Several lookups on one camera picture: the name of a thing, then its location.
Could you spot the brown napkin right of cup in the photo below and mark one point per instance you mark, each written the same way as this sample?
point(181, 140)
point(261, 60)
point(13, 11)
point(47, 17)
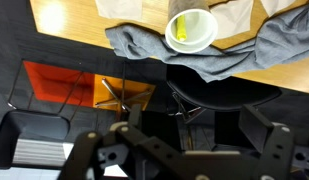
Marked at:
point(120, 9)

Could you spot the grey sweatshirt cloth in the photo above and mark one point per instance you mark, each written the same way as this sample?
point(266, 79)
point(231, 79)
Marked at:
point(282, 39)

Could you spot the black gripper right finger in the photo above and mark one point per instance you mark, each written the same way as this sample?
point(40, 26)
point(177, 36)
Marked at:
point(281, 147)

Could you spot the yellow highlighter marker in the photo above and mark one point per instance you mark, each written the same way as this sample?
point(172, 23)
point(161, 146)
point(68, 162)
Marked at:
point(181, 33)

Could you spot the black chair under table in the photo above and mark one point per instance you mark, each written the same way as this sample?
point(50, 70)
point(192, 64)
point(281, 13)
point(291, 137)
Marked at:
point(225, 95)

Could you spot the white patterned paper cup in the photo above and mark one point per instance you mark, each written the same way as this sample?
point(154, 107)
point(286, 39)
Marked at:
point(201, 25)

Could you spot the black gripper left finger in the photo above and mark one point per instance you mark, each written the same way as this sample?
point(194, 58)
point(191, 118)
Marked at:
point(144, 146)

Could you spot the black chair on right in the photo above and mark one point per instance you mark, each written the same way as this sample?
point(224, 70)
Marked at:
point(51, 90)

